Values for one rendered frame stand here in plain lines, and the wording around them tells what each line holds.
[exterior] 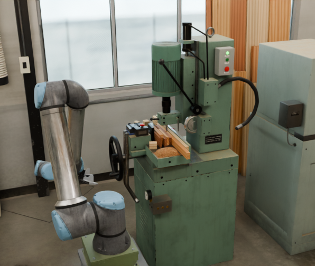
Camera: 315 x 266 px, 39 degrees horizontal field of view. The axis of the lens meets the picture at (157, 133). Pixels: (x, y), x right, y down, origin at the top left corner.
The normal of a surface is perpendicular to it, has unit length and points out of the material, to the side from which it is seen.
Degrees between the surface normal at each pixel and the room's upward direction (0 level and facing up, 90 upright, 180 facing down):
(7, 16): 90
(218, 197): 90
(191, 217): 90
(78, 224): 68
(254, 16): 86
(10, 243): 0
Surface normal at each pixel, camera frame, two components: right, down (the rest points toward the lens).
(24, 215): -0.03, -0.93
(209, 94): 0.33, 0.33
